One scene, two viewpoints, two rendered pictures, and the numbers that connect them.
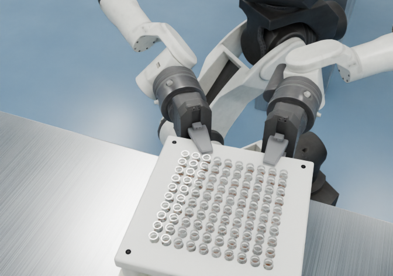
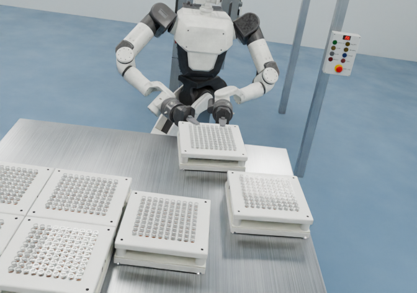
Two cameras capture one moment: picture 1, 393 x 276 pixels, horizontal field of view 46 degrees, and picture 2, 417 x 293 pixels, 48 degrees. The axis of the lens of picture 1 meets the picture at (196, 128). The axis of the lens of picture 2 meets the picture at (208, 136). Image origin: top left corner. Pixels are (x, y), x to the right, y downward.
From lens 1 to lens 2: 122 cm
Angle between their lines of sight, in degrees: 25
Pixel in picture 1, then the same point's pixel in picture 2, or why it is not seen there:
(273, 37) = (197, 92)
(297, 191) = (236, 132)
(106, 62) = not seen: hidden behind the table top
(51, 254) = (146, 164)
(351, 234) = (255, 150)
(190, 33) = (101, 119)
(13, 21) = not seen: outside the picture
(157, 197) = (186, 137)
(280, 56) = (202, 101)
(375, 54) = (249, 90)
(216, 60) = not seen: hidden behind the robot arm
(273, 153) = (223, 122)
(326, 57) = (231, 91)
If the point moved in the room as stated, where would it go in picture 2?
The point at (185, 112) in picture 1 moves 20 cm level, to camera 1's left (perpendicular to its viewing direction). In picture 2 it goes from (186, 110) to (136, 112)
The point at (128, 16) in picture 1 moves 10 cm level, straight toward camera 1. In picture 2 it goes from (141, 79) to (151, 88)
